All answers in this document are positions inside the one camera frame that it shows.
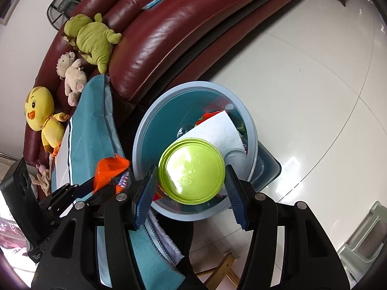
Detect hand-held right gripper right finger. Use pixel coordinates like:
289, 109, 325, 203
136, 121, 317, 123
225, 164, 351, 290

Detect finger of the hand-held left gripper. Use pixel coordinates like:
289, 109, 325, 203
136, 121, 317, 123
88, 186, 120, 207
39, 178, 95, 227

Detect orange-red snack wrapper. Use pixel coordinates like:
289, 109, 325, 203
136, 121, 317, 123
92, 153, 132, 197

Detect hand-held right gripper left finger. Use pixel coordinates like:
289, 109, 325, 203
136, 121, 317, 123
32, 165, 159, 290

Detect blue plastic trash bin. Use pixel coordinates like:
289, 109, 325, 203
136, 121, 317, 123
132, 80, 282, 222

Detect dark red leather sofa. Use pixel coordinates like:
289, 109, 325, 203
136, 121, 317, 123
22, 0, 315, 165

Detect yellow chick plush toy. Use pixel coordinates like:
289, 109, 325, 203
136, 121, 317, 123
25, 87, 71, 158

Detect white paper towel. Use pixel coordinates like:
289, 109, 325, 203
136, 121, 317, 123
184, 110, 247, 158

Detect wooden table leg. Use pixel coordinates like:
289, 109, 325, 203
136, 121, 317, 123
196, 252, 241, 290

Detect green dinosaur plush toy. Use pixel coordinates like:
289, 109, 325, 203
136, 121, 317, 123
62, 13, 122, 74

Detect teal printed blanket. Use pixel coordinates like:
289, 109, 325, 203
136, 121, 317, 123
50, 74, 185, 287

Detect lime green plastic lid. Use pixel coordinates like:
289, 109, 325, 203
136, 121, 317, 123
158, 138, 226, 204

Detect beige rabbit plush toy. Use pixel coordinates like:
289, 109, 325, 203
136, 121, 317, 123
30, 162, 53, 197

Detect red yellow snack wrapper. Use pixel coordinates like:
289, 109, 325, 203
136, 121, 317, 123
195, 112, 226, 127

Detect pale green plastic stool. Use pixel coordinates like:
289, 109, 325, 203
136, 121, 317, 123
337, 201, 387, 281

